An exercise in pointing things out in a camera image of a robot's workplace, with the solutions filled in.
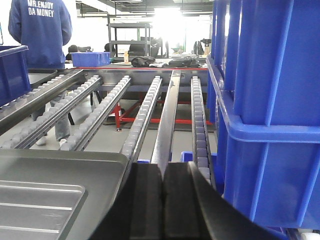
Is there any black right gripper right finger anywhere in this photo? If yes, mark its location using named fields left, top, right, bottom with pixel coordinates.
left=163, top=162, right=279, bottom=240

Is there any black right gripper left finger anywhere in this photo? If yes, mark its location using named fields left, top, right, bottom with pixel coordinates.
left=89, top=163, right=163, bottom=240

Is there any silver metal tray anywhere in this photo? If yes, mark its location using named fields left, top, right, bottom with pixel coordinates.
left=0, top=149, right=128, bottom=240

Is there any blue lower plastic crate right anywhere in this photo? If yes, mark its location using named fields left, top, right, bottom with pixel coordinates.
left=206, top=57, right=320, bottom=230

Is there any black bag on table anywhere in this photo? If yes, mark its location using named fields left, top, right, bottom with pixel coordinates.
left=131, top=56, right=156, bottom=68

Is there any small blue bin far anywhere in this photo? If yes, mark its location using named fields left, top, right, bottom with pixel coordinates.
left=71, top=52, right=110, bottom=67

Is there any blue stacked plastic crate right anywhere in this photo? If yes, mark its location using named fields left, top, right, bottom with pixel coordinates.
left=211, top=0, right=320, bottom=127

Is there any blue plastic crate left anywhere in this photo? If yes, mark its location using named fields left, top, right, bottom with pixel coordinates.
left=0, top=45, right=31, bottom=106

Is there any grey metal shelving unit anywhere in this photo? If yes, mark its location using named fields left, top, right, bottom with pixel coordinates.
left=107, top=14, right=152, bottom=62

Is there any person in blue hoodie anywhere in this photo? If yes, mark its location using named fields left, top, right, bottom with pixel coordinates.
left=8, top=0, right=73, bottom=70

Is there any roller conveyor rail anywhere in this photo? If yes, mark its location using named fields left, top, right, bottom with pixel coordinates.
left=60, top=75, right=132, bottom=151
left=0, top=69, right=84, bottom=134
left=190, top=76, right=216, bottom=189
left=0, top=75, right=102, bottom=149
left=120, top=76, right=163, bottom=163

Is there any flat steel divider rail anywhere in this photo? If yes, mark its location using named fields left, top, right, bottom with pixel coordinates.
left=151, top=70, right=181, bottom=176

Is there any red metal frame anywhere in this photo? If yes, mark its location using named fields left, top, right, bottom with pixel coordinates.
left=109, top=99, right=213, bottom=132

